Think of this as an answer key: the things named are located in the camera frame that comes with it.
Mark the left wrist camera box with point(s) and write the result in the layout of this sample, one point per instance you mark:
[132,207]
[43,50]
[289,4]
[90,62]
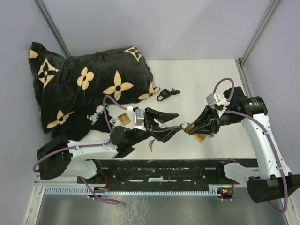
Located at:
[136,116]

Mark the right aluminium frame post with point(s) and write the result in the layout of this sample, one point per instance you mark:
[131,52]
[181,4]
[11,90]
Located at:
[262,26]

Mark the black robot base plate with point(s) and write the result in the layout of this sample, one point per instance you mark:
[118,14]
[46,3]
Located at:
[160,175]

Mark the small padlock keys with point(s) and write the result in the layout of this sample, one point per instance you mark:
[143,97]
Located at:
[151,144]

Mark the black floral plush pillow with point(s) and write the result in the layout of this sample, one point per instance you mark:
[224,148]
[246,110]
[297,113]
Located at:
[63,86]

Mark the large brass padlock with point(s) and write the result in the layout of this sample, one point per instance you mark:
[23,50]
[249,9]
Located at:
[121,120]

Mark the black floral garment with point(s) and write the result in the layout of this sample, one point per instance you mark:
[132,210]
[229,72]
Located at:
[82,121]

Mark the aluminium frame post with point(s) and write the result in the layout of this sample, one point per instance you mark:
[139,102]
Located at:
[262,26]
[41,6]

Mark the left aluminium frame post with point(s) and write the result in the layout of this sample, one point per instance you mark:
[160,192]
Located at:
[41,6]

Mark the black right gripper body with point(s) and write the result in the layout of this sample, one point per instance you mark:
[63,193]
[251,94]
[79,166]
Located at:
[217,122]

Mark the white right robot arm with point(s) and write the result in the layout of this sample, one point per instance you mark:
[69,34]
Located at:
[274,179]

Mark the brass padlock long shackle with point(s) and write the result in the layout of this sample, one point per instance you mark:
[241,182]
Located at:
[200,137]

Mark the small brass padlock top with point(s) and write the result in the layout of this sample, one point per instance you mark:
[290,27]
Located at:
[187,127]

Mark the black padlock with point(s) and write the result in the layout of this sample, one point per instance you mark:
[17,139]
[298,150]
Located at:
[163,95]

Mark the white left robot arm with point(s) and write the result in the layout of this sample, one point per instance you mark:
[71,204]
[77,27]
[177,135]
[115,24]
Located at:
[63,157]

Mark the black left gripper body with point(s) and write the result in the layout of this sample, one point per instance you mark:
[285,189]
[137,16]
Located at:
[149,120]

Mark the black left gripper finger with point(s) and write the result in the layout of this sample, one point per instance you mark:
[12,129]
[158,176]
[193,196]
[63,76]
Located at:
[162,117]
[164,134]

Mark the black padlock keys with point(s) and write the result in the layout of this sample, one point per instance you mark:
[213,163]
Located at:
[174,91]

